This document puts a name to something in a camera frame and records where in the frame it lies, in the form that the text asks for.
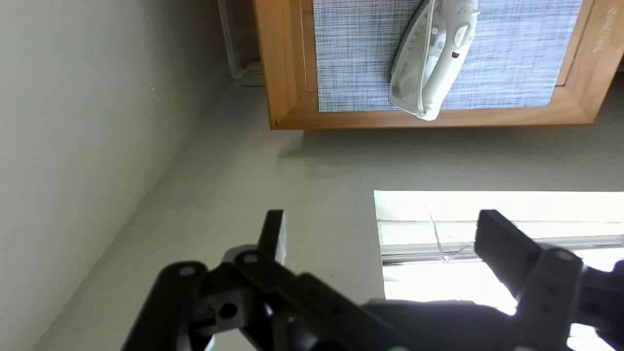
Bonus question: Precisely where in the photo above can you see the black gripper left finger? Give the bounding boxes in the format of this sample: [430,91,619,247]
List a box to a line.
[122,206,367,351]

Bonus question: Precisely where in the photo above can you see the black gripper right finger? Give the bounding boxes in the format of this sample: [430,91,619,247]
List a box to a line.
[473,206,624,351]

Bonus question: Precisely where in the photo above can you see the white steam iron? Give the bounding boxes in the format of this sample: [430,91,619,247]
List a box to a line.
[387,0,482,123]

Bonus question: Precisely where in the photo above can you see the white window blinds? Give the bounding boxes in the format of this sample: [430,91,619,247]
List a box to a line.
[373,189,624,265]

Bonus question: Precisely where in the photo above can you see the wooden side table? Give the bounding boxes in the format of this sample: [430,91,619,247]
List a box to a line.
[252,0,624,132]

